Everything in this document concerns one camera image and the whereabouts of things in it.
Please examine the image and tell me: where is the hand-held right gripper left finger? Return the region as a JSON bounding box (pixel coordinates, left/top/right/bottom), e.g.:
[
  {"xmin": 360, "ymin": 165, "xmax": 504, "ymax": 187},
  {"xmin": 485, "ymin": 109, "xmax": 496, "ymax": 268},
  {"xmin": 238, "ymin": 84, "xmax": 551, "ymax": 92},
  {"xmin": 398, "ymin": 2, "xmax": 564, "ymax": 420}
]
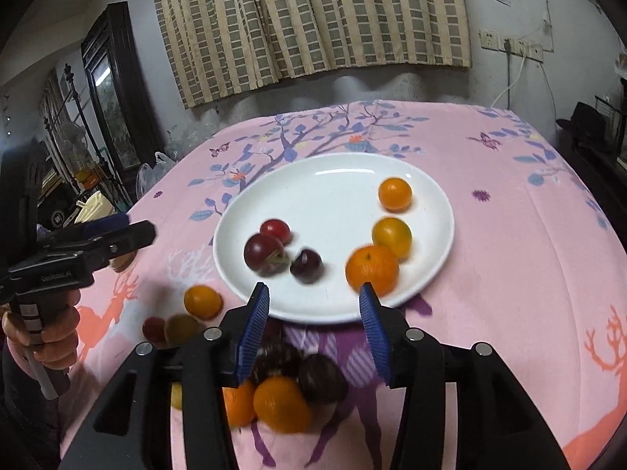
[{"xmin": 59, "ymin": 281, "xmax": 271, "ymax": 470}]

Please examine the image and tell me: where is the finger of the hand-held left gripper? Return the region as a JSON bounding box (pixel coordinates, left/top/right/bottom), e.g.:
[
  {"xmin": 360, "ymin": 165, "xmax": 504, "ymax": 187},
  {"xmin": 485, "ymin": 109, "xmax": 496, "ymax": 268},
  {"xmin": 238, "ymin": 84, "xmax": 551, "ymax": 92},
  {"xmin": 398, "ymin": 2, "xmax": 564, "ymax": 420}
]
[
  {"xmin": 36, "ymin": 220, "xmax": 156, "ymax": 270},
  {"xmin": 36, "ymin": 213, "xmax": 130, "ymax": 246}
]

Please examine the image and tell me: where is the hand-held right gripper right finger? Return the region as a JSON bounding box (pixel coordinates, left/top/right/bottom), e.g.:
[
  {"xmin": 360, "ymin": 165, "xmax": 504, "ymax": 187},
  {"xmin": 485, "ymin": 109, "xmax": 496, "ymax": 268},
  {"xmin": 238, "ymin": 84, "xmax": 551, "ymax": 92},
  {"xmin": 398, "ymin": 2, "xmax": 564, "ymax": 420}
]
[{"xmin": 359, "ymin": 281, "xmax": 571, "ymax": 470}]

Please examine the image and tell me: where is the purple plum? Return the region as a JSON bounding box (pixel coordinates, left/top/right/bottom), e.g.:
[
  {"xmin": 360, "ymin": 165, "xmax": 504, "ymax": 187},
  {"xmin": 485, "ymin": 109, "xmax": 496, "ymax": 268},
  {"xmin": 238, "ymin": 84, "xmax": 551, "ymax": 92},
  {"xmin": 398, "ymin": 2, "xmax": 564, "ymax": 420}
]
[
  {"xmin": 252, "ymin": 338, "xmax": 303, "ymax": 383},
  {"xmin": 244, "ymin": 233, "xmax": 289, "ymax": 276}
]

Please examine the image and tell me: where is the orange kumquat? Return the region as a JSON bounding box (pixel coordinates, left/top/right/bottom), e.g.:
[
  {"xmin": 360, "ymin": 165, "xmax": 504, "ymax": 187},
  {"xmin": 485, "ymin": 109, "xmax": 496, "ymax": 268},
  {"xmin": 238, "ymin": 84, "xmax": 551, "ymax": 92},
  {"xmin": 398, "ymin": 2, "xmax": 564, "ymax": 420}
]
[
  {"xmin": 378, "ymin": 177, "xmax": 413, "ymax": 212},
  {"xmin": 183, "ymin": 285, "xmax": 223, "ymax": 320}
]

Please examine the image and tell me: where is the mandarin orange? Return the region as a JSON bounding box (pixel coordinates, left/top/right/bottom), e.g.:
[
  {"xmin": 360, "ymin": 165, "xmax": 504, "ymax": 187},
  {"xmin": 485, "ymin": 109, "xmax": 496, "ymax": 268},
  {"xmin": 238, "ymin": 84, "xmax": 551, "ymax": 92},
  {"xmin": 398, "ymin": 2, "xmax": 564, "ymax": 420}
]
[
  {"xmin": 253, "ymin": 376, "xmax": 313, "ymax": 434},
  {"xmin": 345, "ymin": 245, "xmax": 400, "ymax": 298},
  {"xmin": 223, "ymin": 384, "xmax": 258, "ymax": 428}
]

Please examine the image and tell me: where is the dark plum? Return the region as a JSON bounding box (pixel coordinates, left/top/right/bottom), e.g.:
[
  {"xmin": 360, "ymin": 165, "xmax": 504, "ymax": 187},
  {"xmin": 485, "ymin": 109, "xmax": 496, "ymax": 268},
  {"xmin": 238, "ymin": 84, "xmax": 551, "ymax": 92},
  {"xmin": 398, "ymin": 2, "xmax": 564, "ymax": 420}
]
[{"xmin": 298, "ymin": 354, "xmax": 350, "ymax": 405}]

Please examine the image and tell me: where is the greenish brown tomato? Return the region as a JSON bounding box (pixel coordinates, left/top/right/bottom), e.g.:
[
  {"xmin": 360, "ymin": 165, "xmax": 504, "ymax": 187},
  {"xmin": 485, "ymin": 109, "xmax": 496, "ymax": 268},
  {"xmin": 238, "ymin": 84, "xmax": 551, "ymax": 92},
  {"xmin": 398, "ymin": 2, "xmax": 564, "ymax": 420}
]
[{"xmin": 164, "ymin": 313, "xmax": 201, "ymax": 347}]

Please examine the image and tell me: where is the dark red cherry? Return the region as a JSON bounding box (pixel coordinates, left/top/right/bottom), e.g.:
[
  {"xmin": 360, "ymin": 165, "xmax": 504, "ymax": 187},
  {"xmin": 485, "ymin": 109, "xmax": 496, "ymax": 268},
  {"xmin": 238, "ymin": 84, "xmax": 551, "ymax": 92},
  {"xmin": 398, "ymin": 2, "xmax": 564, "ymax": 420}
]
[{"xmin": 290, "ymin": 249, "xmax": 323, "ymax": 285}]

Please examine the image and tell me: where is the red cherry tomato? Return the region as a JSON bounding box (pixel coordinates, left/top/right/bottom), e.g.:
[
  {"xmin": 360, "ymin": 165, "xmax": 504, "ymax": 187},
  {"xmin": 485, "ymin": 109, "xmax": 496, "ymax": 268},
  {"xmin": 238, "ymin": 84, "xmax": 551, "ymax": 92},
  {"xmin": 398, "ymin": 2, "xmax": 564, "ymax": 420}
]
[
  {"xmin": 142, "ymin": 316, "xmax": 167, "ymax": 344},
  {"xmin": 259, "ymin": 219, "xmax": 292, "ymax": 246}
]

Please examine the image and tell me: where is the yellow-orange tomato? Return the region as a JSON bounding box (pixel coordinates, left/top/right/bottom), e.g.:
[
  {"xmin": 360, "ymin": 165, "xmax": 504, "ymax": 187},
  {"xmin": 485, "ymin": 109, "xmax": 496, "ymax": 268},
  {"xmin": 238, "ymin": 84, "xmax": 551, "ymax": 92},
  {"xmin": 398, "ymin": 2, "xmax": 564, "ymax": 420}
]
[{"xmin": 371, "ymin": 217, "xmax": 412, "ymax": 259}]

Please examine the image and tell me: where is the white oval plate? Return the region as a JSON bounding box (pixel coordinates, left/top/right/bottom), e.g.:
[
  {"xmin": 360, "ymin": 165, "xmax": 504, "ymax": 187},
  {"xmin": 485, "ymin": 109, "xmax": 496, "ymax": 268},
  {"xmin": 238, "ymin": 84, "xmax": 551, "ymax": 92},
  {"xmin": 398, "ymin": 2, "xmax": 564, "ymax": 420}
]
[{"xmin": 213, "ymin": 153, "xmax": 455, "ymax": 325}]

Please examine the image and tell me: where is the person's left hand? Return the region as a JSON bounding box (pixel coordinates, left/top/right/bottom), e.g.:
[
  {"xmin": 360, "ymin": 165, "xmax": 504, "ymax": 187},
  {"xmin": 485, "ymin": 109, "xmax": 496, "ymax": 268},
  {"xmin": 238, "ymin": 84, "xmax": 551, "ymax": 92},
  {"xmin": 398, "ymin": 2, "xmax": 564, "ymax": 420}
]
[{"xmin": 0, "ymin": 289, "xmax": 82, "ymax": 392}]

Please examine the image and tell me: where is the beige lidded cup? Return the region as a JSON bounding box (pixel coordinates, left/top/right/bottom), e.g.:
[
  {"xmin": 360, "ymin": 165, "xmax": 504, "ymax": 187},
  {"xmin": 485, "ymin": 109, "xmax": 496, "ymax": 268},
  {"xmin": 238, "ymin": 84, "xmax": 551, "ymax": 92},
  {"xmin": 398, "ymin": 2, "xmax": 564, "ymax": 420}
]
[{"xmin": 73, "ymin": 191, "xmax": 138, "ymax": 272}]

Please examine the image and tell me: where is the white plastic bag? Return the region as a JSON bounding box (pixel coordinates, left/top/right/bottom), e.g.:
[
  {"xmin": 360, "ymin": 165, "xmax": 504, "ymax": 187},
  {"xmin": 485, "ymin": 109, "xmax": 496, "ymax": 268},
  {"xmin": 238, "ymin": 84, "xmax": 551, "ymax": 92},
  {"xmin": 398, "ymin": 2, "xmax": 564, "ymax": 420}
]
[{"xmin": 136, "ymin": 151, "xmax": 177, "ymax": 199}]

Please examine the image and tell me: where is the white standing fan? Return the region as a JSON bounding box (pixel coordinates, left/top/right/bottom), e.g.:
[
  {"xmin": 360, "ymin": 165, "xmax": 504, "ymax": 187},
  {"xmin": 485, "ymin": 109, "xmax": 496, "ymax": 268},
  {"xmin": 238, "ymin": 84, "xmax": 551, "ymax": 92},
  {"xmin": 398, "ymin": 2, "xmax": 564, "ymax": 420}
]
[{"xmin": 61, "ymin": 125, "xmax": 91, "ymax": 167}]

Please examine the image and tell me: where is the pink deer-print tablecloth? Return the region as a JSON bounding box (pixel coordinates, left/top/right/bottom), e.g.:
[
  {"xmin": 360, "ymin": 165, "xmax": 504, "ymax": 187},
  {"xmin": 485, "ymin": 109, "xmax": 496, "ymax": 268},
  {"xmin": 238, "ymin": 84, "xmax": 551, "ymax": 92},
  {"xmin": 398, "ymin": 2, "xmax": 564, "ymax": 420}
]
[{"xmin": 59, "ymin": 99, "xmax": 627, "ymax": 470}]

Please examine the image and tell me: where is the black tripod stand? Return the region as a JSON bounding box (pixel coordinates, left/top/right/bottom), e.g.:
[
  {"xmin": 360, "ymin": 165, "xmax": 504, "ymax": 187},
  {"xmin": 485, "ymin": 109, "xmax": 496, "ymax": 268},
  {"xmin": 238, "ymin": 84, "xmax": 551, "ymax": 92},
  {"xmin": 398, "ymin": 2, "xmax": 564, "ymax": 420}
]
[{"xmin": 63, "ymin": 63, "xmax": 130, "ymax": 206}]

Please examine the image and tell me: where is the dark wooden framed cabinet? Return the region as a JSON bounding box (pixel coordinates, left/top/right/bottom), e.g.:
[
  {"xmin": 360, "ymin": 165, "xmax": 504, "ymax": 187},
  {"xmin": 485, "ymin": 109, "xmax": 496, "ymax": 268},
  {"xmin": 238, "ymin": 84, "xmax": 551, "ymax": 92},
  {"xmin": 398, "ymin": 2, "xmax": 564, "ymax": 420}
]
[{"xmin": 81, "ymin": 1, "xmax": 165, "ymax": 206}]

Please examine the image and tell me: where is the checked beige curtain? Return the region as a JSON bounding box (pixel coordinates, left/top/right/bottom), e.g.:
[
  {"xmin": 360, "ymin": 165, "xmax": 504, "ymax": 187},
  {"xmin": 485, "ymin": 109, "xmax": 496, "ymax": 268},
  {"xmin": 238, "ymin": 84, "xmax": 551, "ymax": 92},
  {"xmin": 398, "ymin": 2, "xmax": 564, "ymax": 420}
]
[{"xmin": 149, "ymin": 0, "xmax": 473, "ymax": 109}]

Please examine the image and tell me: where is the black hat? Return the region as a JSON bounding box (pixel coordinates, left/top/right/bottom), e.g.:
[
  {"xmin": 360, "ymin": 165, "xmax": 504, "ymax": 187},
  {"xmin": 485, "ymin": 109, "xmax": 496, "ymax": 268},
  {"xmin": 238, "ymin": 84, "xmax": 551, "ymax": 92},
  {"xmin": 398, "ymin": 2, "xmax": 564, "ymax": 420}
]
[{"xmin": 556, "ymin": 102, "xmax": 613, "ymax": 150}]

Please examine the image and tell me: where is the white power cable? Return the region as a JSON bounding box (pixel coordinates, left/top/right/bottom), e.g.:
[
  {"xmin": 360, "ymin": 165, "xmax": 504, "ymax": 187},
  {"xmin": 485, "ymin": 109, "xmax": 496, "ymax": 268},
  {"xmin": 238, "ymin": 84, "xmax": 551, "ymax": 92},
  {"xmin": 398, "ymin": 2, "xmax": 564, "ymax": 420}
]
[{"xmin": 490, "ymin": 51, "xmax": 527, "ymax": 108}]

